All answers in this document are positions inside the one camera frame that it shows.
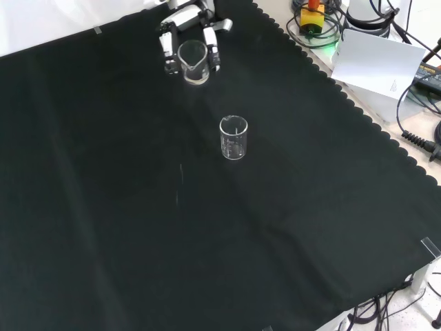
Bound large clear glass beaker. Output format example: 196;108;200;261
218;114;249;161

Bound yellow stop button box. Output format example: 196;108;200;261
300;0;326;37

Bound black power adapter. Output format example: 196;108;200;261
411;60;441;94

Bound black cable with ribbed plug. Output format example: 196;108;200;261
395;81;441;163

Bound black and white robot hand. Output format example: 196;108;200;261
158;0;233;76

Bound black tripod leg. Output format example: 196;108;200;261
421;37;441;63

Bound clear glass rod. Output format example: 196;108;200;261
175;163;184;210

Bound green and black cable loop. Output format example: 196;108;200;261
285;0;346;50

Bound black floor cable bundle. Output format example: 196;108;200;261
339;272;441;331

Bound small clear glass beaker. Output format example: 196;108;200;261
176;39;211;86

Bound white table leg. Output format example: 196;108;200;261
411;257;441;294

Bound black table cloth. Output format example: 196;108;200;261
0;0;441;331

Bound pale white board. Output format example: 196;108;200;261
330;28;427;101

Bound pale grey block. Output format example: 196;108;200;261
339;79;430;126

